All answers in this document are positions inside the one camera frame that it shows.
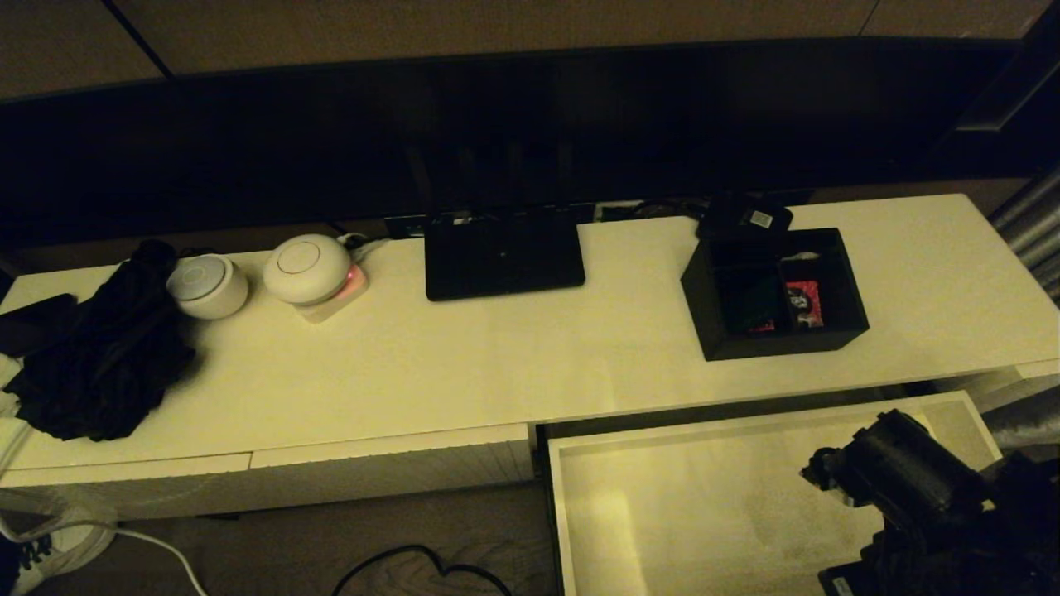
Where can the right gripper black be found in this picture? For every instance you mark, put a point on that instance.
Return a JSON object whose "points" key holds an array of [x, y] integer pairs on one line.
{"points": [[919, 567]]}

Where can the white pull-out drawer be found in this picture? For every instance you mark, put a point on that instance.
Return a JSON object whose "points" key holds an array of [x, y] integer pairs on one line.
{"points": [[704, 497]]}

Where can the black compartment organizer box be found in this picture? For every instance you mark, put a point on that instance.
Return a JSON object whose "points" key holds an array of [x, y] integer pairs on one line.
{"points": [[704, 306]]}

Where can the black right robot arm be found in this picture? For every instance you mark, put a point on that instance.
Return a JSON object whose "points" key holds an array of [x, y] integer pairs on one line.
{"points": [[911, 463]]}

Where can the white low cabinet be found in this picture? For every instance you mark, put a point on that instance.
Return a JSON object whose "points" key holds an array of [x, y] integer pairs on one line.
{"points": [[497, 356]]}

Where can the red Nescafe coffee sachet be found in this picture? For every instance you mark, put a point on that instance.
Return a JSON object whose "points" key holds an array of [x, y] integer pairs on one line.
{"points": [[803, 305]]}

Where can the dark green sachet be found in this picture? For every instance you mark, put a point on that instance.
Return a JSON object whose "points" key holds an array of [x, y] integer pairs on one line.
{"points": [[752, 302]]}

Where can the white sachet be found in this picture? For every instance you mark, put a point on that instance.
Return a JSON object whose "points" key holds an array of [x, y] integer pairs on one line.
{"points": [[799, 257]]}

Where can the grey pleated curtain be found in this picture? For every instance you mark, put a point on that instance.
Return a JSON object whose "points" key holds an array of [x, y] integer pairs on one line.
{"points": [[1035, 240]]}

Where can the small black set-top box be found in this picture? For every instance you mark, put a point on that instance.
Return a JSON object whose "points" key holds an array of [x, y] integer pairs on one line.
{"points": [[745, 217]]}

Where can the black router with antennas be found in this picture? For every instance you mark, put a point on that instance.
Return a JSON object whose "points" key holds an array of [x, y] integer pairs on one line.
{"points": [[505, 257]]}

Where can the white ribbed cabinet front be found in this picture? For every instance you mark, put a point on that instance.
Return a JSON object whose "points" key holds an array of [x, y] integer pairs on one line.
{"points": [[124, 488], [389, 463]]}

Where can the black power strip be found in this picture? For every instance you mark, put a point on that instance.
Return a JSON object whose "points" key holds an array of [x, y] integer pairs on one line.
{"points": [[406, 225]]}

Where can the white base with red light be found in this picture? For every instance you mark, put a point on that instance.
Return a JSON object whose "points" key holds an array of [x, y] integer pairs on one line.
{"points": [[348, 291]]}

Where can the large white dome device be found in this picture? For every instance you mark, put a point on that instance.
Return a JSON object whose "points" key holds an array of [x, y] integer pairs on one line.
{"points": [[306, 266]]}

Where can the small white round device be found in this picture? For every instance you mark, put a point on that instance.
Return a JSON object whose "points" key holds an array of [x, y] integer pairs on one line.
{"points": [[207, 288]]}

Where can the large black television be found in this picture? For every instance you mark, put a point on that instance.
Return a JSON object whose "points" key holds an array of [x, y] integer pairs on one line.
{"points": [[248, 149]]}

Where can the black cloth pile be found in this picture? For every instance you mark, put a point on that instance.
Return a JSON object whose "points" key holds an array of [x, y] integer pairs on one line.
{"points": [[108, 356]]}

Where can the white sneaker with dark laces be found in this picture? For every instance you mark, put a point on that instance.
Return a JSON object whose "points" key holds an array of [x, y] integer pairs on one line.
{"points": [[74, 546]]}

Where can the dark trouser leg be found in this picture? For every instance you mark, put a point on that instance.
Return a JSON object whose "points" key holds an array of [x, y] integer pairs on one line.
{"points": [[7, 575]]}

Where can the black wrist camera with label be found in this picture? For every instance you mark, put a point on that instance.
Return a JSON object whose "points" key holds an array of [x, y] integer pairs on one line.
{"points": [[840, 583]]}

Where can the dark metal frame bar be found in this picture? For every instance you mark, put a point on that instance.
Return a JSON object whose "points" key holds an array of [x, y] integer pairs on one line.
{"points": [[1010, 83]]}

